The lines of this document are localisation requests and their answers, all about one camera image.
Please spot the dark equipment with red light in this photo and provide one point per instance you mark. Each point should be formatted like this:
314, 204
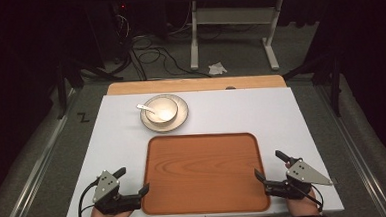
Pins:
116, 29

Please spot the white ceramic spoon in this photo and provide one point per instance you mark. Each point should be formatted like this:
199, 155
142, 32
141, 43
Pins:
143, 107

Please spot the brown wooden tray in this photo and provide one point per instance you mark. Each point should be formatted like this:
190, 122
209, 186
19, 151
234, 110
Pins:
204, 174

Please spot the white table board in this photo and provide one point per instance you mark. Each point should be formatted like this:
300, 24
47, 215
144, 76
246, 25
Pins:
247, 110

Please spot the white metal stand frame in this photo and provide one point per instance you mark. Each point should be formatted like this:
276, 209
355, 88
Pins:
233, 15

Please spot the aluminium floor rail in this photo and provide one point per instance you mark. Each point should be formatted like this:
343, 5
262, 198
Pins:
34, 177
357, 153

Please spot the person's right hand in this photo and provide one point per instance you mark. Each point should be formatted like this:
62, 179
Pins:
301, 208

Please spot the light wooden table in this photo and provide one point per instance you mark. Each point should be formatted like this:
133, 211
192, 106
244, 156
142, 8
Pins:
180, 85

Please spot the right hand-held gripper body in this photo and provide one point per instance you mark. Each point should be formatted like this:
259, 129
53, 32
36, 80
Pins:
303, 174

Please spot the crumpled white paper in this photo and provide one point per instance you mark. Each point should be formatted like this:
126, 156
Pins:
217, 68

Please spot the beige ceramic bowl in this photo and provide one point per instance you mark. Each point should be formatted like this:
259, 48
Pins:
167, 106

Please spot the beige round plate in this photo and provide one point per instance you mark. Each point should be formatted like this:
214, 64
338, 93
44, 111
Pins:
182, 115

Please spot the black tripod stand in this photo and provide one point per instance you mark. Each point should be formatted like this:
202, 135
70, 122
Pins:
63, 85
335, 81

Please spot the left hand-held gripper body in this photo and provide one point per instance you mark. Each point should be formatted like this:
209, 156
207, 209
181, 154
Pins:
106, 188

